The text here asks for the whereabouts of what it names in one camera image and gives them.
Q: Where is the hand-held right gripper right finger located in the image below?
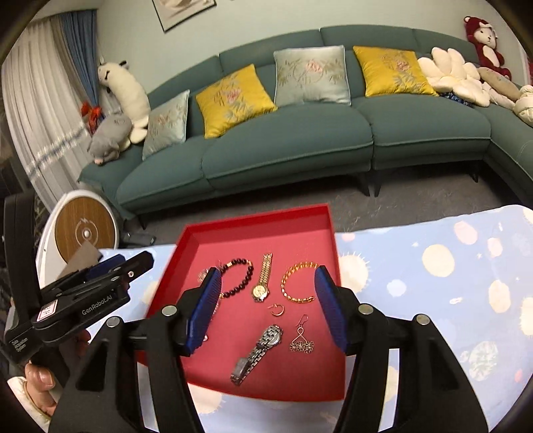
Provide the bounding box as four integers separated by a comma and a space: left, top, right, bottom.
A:
313, 265, 488, 433

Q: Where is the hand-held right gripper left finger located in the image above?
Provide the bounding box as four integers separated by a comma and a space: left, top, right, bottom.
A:
50, 267, 224, 433

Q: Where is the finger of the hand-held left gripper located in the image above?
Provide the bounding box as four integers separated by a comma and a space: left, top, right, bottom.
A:
110, 251, 155, 289
85, 255, 126, 280

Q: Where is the silver flower drop earring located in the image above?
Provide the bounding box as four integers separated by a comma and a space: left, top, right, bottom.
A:
289, 314, 316, 354

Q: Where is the gold wristwatch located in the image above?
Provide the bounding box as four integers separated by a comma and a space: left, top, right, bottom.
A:
250, 252, 274, 302

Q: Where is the silver wristwatch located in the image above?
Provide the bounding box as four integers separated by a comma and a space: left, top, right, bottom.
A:
230, 324, 284, 386

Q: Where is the red tray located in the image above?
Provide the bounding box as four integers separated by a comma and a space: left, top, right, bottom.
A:
135, 203, 347, 402

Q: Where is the person's left forearm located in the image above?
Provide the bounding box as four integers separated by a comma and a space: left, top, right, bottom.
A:
7, 377, 54, 431

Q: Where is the person's left hand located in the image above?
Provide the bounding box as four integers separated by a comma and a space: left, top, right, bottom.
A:
24, 361, 60, 417

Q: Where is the brown board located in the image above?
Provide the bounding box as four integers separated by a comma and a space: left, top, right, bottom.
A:
62, 242, 101, 277

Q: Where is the white round wood-faced appliance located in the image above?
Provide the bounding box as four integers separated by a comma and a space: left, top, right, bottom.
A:
35, 189, 121, 284

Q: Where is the blue spotted tablecloth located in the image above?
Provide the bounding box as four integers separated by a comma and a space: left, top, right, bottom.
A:
83, 204, 533, 433

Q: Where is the black furniture panel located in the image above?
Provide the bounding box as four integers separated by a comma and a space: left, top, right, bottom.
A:
0, 192, 42, 309

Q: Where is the grey pig plush toy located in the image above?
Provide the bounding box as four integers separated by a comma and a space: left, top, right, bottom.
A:
87, 113, 133, 166

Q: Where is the pale blue embroidered cushion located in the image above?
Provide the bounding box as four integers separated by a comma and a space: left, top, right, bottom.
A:
142, 89, 191, 161
273, 45, 351, 107

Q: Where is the red curtain tie ornament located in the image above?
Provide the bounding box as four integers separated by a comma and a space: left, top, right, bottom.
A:
81, 102, 103, 136

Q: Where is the long white cow plush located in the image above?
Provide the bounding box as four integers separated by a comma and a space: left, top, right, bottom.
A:
98, 60, 151, 144

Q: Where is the teal corner sofa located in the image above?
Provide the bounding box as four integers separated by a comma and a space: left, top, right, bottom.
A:
77, 25, 533, 229

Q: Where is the white sheer curtain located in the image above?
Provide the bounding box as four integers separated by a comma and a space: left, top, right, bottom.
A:
0, 17, 94, 213

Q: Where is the yellow embroidered cushion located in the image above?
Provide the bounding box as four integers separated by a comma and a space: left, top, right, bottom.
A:
196, 63, 278, 139
352, 45, 440, 98

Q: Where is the blue curtain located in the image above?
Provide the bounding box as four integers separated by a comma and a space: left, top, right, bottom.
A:
58, 10, 101, 126

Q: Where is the blue patterned cloth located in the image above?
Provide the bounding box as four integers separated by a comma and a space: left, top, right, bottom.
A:
441, 92, 474, 108

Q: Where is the white flower-shaped cushion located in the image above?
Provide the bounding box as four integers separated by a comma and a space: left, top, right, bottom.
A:
417, 47, 494, 108

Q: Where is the beige plush pillow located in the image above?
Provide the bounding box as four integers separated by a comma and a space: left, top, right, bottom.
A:
477, 67, 524, 110

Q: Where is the cream quilted blanket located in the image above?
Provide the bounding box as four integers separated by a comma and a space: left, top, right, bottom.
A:
512, 84, 533, 128

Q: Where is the red monkey plush toy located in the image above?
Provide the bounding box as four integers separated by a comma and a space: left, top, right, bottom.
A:
463, 16, 512, 80

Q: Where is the dark bead bracelet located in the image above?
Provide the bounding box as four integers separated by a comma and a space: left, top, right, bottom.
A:
217, 257, 255, 299

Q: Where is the framed wall picture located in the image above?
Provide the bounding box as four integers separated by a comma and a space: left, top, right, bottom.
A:
152, 0, 217, 33

